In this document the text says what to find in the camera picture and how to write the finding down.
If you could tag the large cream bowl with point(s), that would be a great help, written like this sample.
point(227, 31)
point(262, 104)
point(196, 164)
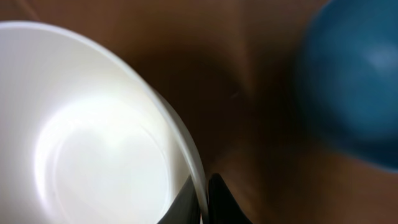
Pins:
point(84, 139)

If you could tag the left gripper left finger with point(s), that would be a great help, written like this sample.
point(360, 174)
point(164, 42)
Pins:
point(185, 208)

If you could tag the far blue bowl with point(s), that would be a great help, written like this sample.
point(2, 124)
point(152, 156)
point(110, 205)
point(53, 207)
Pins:
point(346, 79)

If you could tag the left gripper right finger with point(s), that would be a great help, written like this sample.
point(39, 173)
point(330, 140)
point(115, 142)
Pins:
point(223, 209)

